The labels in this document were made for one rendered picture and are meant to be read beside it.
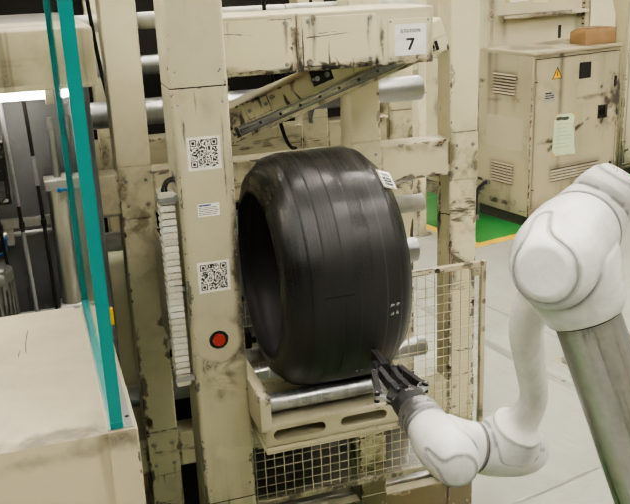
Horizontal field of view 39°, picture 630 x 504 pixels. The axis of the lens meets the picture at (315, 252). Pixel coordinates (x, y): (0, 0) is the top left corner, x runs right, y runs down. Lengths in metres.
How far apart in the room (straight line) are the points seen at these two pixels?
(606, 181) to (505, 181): 5.29
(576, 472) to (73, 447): 2.59
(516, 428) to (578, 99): 5.12
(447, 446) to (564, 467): 1.98
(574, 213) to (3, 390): 0.93
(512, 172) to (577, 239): 5.38
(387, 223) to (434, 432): 0.50
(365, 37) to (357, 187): 0.49
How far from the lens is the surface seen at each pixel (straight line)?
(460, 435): 1.75
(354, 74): 2.50
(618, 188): 1.45
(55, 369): 1.58
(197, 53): 1.97
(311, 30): 2.30
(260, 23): 2.26
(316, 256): 1.93
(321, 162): 2.08
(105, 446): 1.36
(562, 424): 3.97
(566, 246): 1.27
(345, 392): 2.20
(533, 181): 6.59
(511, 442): 1.81
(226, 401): 2.20
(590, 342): 1.36
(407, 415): 1.83
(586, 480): 3.62
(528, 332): 1.60
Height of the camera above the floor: 1.90
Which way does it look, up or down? 18 degrees down
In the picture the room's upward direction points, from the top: 2 degrees counter-clockwise
